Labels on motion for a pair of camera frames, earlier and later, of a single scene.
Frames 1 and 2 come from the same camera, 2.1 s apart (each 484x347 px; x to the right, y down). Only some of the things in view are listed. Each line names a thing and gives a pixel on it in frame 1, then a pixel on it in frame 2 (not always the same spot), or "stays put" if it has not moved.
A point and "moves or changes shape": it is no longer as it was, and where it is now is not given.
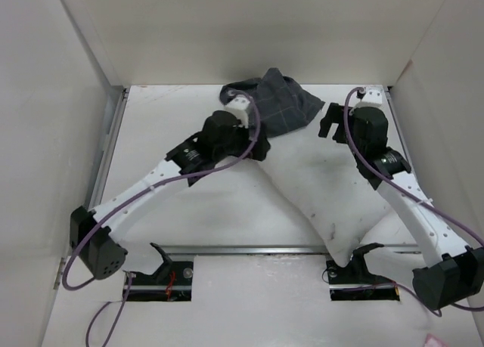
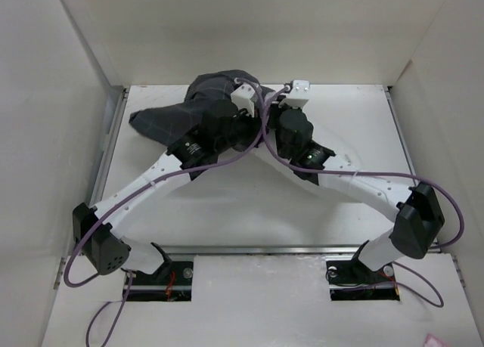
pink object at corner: [432, 341] stays put
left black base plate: [171, 282] stays put
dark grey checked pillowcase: [283, 103] moves or changes shape
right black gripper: [335, 113] → [275, 110]
